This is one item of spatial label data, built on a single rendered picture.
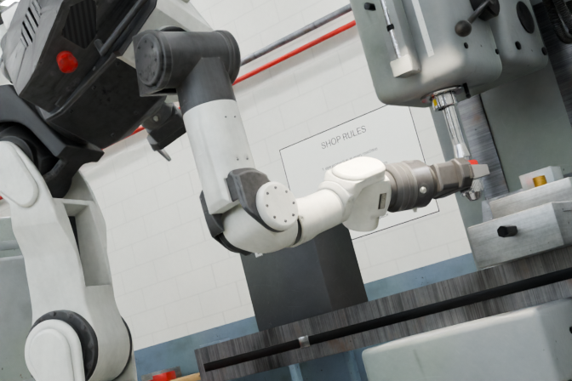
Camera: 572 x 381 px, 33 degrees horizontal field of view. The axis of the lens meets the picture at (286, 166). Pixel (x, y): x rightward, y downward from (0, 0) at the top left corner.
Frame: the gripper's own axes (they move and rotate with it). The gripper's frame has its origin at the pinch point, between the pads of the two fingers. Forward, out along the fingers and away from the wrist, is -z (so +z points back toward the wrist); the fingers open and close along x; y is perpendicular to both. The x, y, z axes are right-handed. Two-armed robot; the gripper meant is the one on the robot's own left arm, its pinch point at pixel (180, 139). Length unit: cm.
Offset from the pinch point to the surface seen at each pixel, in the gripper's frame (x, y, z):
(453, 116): 51, -50, 10
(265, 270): 1.9, -41.1, -7.0
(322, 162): 4, 305, -384
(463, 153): 48, -56, 7
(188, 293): -154, 335, -457
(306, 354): 1, -63, -8
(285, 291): 3.5, -47.8, -8.1
